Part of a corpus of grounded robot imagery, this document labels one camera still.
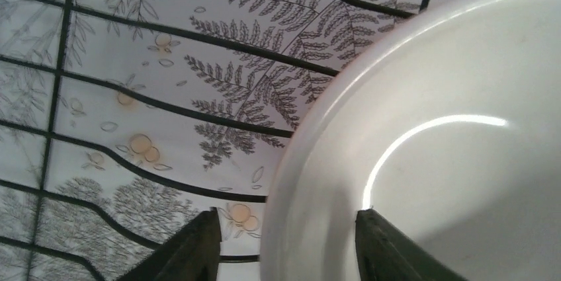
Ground floral table mat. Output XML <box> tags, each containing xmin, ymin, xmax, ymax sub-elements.
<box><xmin>0</xmin><ymin>0</ymin><xmax>561</xmax><ymax>281</ymax></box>

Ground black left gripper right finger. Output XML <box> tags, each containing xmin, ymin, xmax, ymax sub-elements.
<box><xmin>355</xmin><ymin>209</ymin><xmax>466</xmax><ymax>281</ymax></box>

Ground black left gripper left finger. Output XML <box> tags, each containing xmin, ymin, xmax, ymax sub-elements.
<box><xmin>117</xmin><ymin>208</ymin><xmax>222</xmax><ymax>281</ymax></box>

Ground white ribbed bowl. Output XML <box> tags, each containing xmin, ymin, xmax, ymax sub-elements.
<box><xmin>260</xmin><ymin>0</ymin><xmax>560</xmax><ymax>280</ymax></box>

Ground black wire dish rack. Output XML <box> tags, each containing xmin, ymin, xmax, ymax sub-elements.
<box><xmin>1</xmin><ymin>0</ymin><xmax>442</xmax><ymax>280</ymax></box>

